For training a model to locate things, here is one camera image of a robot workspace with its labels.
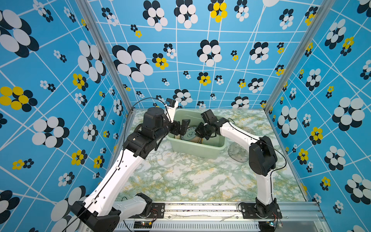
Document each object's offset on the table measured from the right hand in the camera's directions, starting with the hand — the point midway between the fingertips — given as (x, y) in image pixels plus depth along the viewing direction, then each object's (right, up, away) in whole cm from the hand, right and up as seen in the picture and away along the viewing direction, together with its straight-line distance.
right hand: (195, 132), depth 92 cm
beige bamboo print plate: (+1, -5, +3) cm, 6 cm away
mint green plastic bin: (-3, -5, -13) cm, 15 cm away
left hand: (-7, +10, -26) cm, 29 cm away
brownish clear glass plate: (+39, +1, +13) cm, 41 cm away
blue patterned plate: (-3, -1, +2) cm, 4 cm away
